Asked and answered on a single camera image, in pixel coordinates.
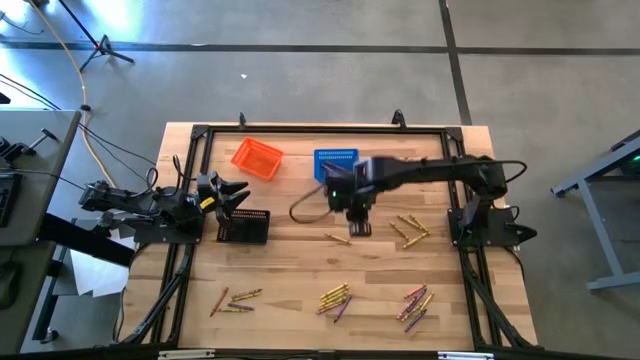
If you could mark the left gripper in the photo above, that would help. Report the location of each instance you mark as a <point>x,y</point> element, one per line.
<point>207,192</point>

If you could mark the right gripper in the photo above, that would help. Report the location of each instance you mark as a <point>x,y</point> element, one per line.
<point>350,195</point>

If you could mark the purple crayon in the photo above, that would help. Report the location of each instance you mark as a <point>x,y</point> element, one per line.
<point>419,298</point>
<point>416,320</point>
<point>343,309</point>
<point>241,306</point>

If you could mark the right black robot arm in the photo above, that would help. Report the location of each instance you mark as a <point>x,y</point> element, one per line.
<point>425,169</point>

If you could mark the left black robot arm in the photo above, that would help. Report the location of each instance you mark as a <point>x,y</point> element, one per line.
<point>150,205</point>

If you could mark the black plastic basket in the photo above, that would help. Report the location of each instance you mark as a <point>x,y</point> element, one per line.
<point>250,230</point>

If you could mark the orange plastic basket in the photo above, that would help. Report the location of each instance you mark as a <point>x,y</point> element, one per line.
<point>257,160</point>

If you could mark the blue plastic basket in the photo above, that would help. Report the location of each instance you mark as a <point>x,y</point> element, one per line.
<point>340,156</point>

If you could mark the magenta crayon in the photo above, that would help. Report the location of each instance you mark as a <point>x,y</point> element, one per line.
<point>406,309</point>

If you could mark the black desk support beam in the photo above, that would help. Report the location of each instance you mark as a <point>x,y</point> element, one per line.
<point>85,241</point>

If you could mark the white paper sheets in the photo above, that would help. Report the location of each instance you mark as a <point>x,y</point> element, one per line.
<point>95,275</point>

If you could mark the black tripod stand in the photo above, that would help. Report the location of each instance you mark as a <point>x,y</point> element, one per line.
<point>102,47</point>

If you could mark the black desk clamp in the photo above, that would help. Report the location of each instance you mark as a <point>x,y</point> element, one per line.
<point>15,149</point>

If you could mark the black keyboard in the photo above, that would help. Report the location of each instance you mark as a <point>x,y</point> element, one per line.
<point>7,200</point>

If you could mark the dark grey desk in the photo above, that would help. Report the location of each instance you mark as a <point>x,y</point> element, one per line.
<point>30,300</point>

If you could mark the black computer mouse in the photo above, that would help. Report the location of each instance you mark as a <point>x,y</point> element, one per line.
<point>7,285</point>

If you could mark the black device with green light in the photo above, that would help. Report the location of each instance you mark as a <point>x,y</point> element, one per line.
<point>632,165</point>

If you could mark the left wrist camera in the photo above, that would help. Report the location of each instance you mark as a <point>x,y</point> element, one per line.
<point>207,180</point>

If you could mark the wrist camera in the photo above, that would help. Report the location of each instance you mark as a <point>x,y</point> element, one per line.
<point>207,180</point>
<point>362,167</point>

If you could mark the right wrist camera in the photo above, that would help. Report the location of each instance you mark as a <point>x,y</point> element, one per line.
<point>362,167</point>

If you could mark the black frame clamp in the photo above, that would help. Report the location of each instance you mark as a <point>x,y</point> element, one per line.
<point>242,120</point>
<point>398,119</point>

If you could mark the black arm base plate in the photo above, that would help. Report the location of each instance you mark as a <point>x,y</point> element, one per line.
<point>505,237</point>
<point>165,236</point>

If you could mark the black metal table frame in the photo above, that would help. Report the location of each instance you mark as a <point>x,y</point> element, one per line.
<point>325,129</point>

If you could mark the silver bracket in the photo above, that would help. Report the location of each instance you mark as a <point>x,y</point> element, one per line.
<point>465,356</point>
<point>185,355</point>

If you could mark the grey metal table frame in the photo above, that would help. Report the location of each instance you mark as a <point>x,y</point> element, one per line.
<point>600,235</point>

